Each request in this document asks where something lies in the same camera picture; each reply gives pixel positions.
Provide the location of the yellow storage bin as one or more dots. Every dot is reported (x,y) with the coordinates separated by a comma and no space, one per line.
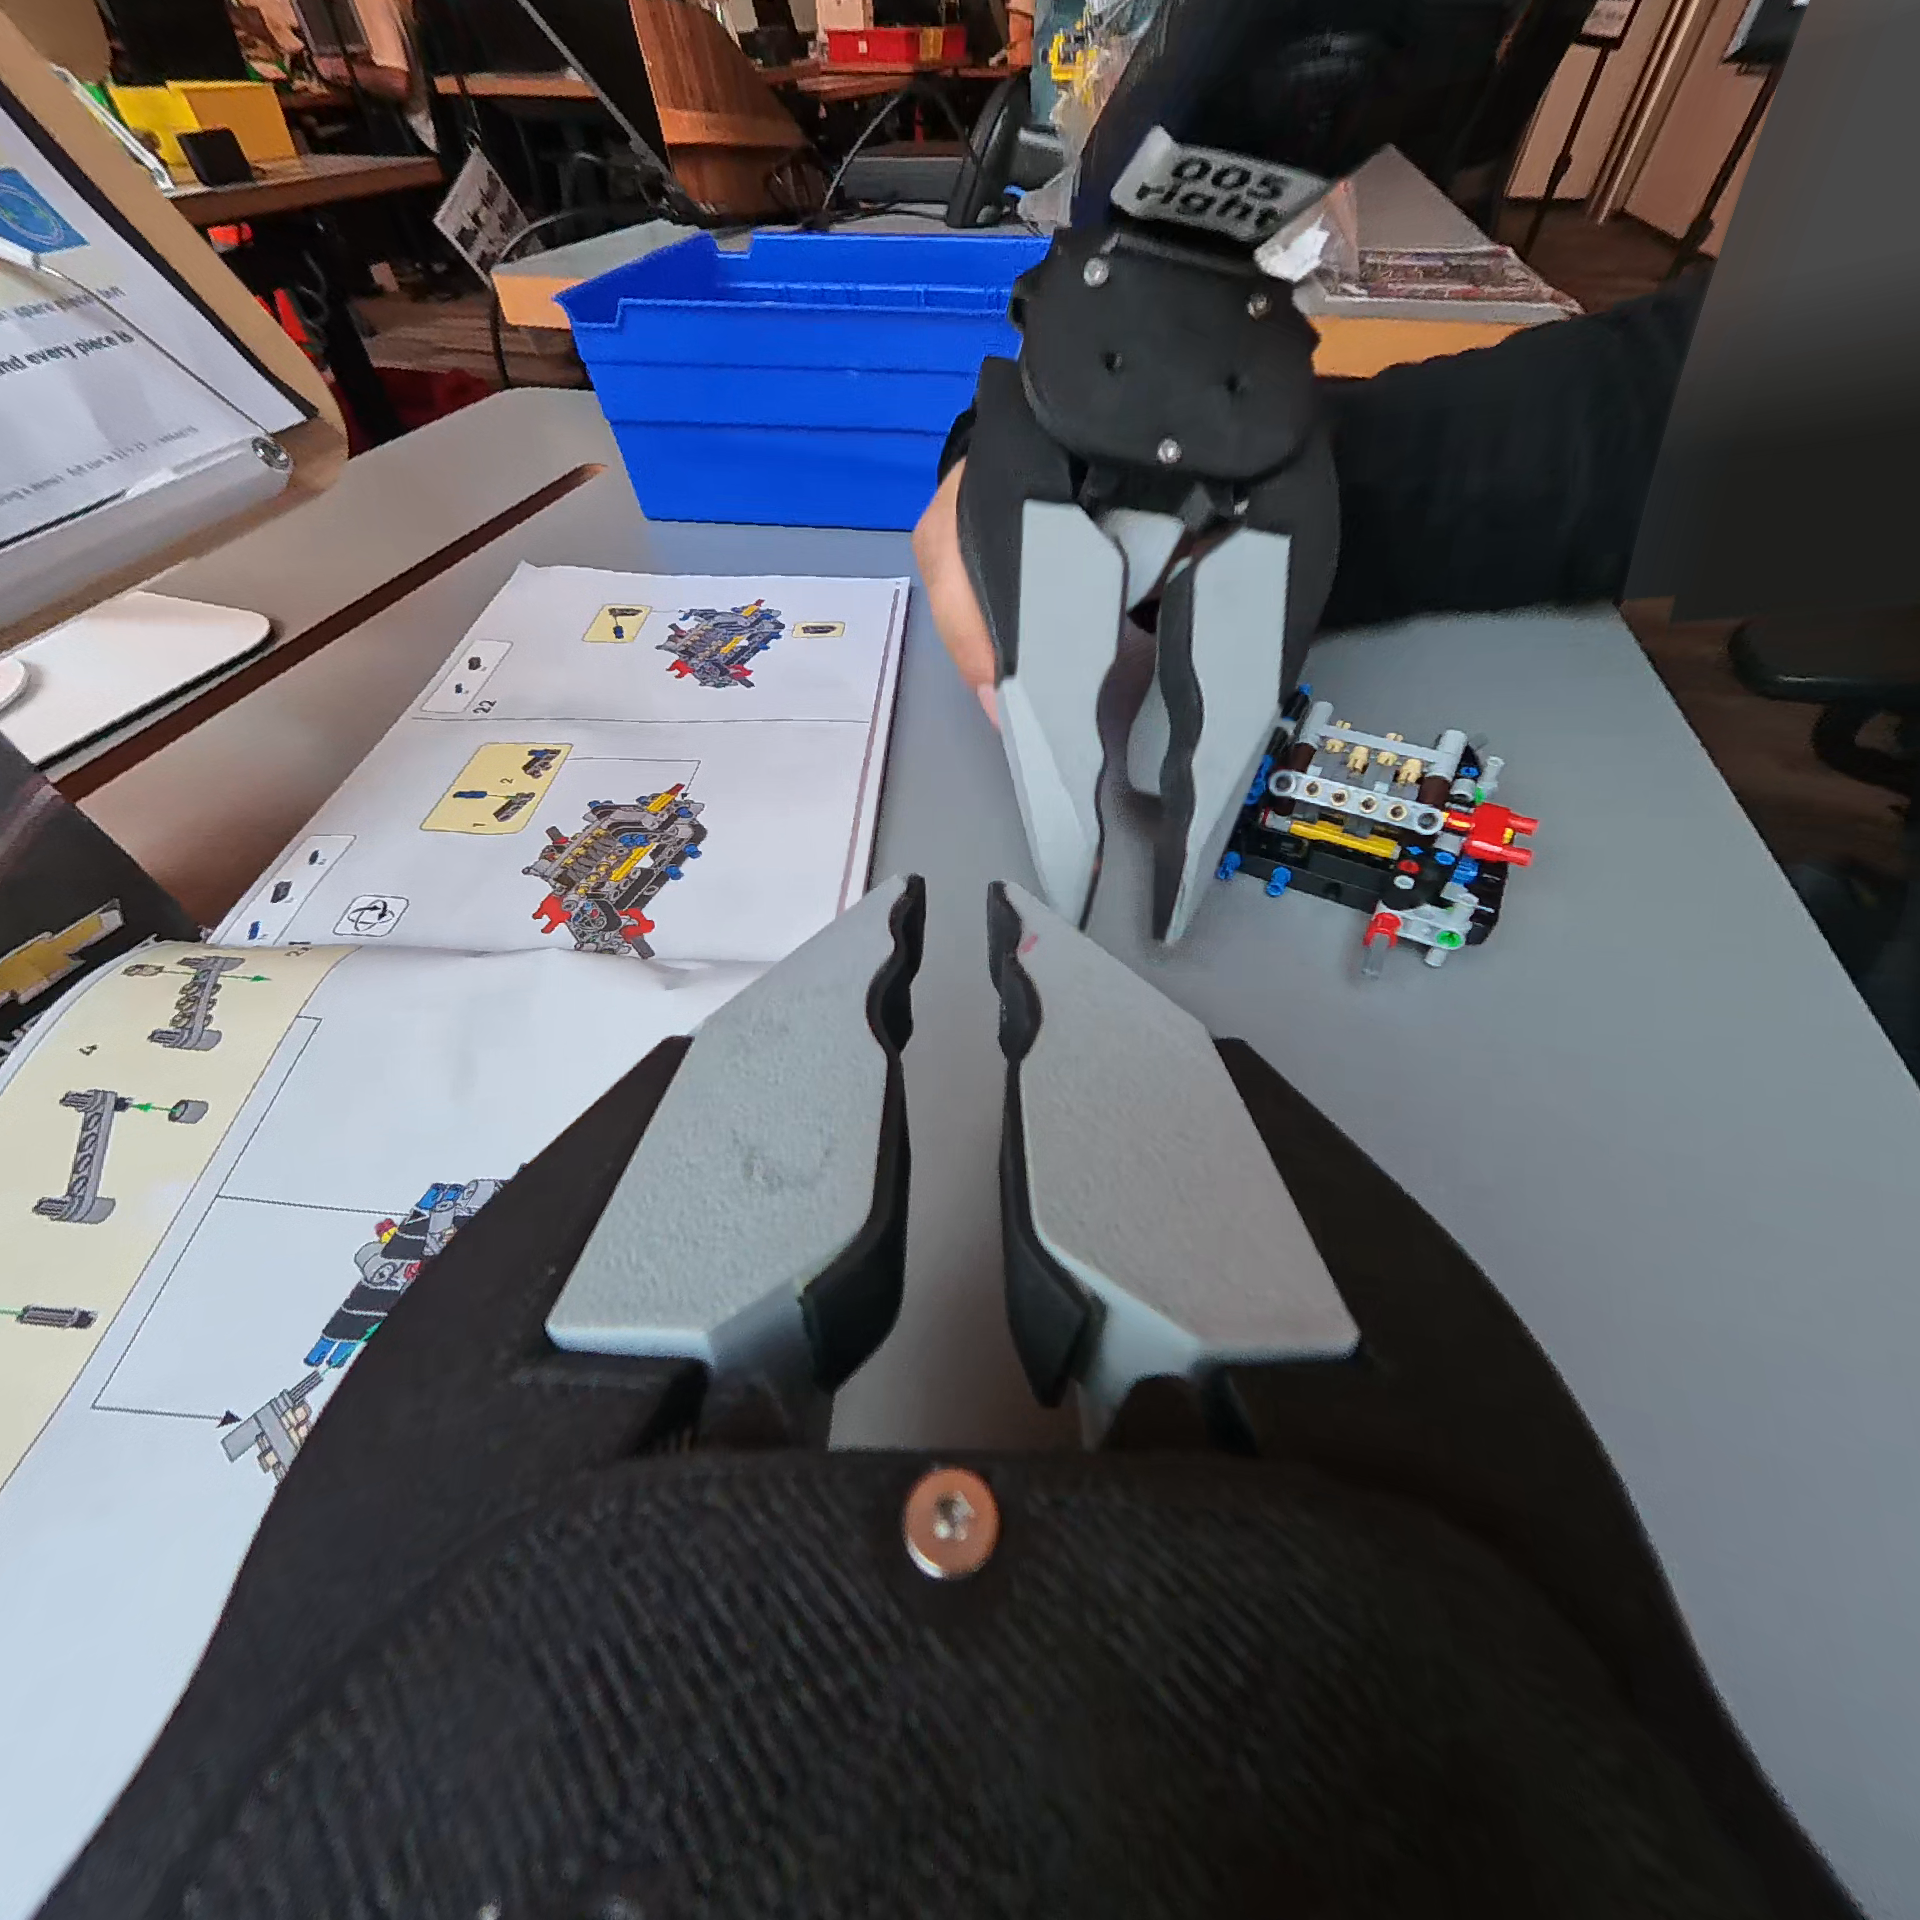
(224,119)

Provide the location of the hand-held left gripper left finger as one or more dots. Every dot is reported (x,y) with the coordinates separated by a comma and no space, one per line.
(735,1171)

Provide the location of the lego set cardboard box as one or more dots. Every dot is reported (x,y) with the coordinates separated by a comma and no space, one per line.
(60,901)

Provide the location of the black curved device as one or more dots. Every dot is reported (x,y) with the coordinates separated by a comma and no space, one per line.
(998,150)

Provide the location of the lego instruction booklet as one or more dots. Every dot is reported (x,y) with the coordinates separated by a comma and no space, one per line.
(451,1050)

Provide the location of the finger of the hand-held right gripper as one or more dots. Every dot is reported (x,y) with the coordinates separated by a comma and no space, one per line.
(1059,674)
(1238,674)

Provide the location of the acrylic framed paper sign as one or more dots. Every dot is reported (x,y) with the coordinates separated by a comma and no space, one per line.
(91,299)

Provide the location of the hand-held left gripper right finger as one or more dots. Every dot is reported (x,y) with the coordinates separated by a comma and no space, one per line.
(1172,1184)

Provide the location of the black office chair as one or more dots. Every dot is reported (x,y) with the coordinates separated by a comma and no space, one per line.
(1829,704)

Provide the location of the person's right hand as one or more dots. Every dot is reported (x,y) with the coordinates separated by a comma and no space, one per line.
(944,569)

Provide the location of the lego engine assembly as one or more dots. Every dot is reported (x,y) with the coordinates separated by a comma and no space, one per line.
(1350,818)

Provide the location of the person's right forearm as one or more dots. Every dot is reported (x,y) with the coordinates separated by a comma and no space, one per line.
(1501,481)

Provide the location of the white monitor stand base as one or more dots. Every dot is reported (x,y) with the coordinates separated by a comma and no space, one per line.
(119,662)

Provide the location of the blue plastic bin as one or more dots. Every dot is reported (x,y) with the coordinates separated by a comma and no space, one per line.
(780,376)

